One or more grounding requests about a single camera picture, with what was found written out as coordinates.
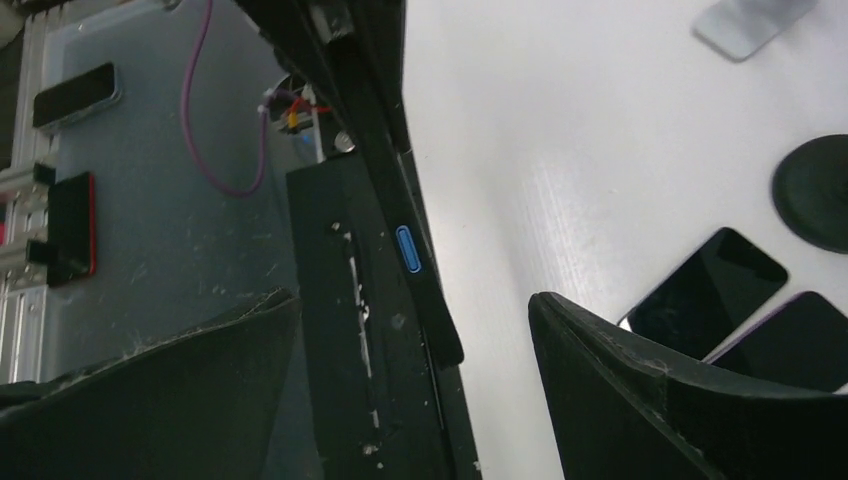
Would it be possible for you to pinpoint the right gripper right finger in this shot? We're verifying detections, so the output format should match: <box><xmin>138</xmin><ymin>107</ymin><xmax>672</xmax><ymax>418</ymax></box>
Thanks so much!
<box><xmin>528</xmin><ymin>292</ymin><xmax>847</xmax><ymax>479</ymax></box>

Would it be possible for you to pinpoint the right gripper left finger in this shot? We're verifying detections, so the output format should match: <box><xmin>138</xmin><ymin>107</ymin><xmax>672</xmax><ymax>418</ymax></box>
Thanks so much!
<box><xmin>1</xmin><ymin>288</ymin><xmax>301</xmax><ymax>479</ymax></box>

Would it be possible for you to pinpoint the phone from wooden stand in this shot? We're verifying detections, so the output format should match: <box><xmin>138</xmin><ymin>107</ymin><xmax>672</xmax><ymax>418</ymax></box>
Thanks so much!
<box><xmin>618</xmin><ymin>227</ymin><xmax>789</xmax><ymax>360</ymax></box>

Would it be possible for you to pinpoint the tall black tripod stand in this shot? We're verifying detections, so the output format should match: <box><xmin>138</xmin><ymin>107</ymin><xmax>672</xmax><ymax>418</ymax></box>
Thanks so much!
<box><xmin>771</xmin><ymin>134</ymin><xmax>847</xmax><ymax>254</ymax></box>

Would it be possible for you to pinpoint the red cased phone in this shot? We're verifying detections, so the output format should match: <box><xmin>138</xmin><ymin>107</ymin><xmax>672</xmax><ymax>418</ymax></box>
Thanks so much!
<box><xmin>47</xmin><ymin>171</ymin><xmax>97</xmax><ymax>288</ymax></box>

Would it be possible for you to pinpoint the white metal phone stand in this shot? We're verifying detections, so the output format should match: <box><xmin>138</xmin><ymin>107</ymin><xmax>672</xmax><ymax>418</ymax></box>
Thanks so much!
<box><xmin>691</xmin><ymin>0</ymin><xmax>818</xmax><ymax>63</ymax></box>

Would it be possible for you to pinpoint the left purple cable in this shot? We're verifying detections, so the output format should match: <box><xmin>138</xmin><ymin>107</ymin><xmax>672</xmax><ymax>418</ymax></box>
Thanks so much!
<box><xmin>180</xmin><ymin>0</ymin><xmax>319</xmax><ymax>199</ymax></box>

